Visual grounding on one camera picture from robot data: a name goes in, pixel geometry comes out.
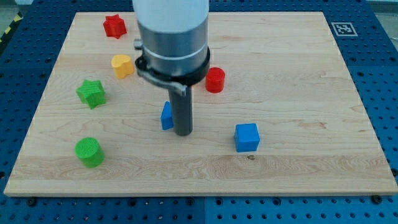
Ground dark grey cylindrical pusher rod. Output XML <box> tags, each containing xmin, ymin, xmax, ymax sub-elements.
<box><xmin>169</xmin><ymin>86</ymin><xmax>193</xmax><ymax>136</ymax></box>

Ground blue triangle block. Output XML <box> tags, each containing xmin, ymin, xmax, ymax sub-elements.
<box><xmin>160</xmin><ymin>101</ymin><xmax>174</xmax><ymax>130</ymax></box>

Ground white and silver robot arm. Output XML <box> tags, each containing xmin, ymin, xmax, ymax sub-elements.
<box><xmin>132</xmin><ymin>0</ymin><xmax>211</xmax><ymax>136</ymax></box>

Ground red cylinder block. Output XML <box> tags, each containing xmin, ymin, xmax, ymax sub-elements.
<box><xmin>205</xmin><ymin>67</ymin><xmax>226</xmax><ymax>93</ymax></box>

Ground yellow heart block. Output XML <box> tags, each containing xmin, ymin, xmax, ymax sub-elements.
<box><xmin>111</xmin><ymin>54</ymin><xmax>134</xmax><ymax>79</ymax></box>

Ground blue cube block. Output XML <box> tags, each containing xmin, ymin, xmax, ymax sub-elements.
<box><xmin>234</xmin><ymin>123</ymin><xmax>260</xmax><ymax>152</ymax></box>

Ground green star block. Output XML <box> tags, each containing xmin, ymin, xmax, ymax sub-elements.
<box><xmin>76</xmin><ymin>80</ymin><xmax>106</xmax><ymax>110</ymax></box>

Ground light wooden board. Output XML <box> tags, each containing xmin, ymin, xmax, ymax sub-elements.
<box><xmin>4</xmin><ymin>12</ymin><xmax>397</xmax><ymax>197</ymax></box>

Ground red star block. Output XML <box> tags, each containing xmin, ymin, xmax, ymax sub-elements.
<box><xmin>103</xmin><ymin>14</ymin><xmax>127</xmax><ymax>39</ymax></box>

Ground green cylinder block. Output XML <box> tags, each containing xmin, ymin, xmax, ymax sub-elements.
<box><xmin>75</xmin><ymin>137</ymin><xmax>104</xmax><ymax>168</ymax></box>

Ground black white fiducial marker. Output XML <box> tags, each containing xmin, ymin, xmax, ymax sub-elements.
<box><xmin>331</xmin><ymin>22</ymin><xmax>358</xmax><ymax>37</ymax></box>

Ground black clamp ring with bracket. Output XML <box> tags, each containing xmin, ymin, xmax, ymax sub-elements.
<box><xmin>133</xmin><ymin>38</ymin><xmax>211</xmax><ymax>96</ymax></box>

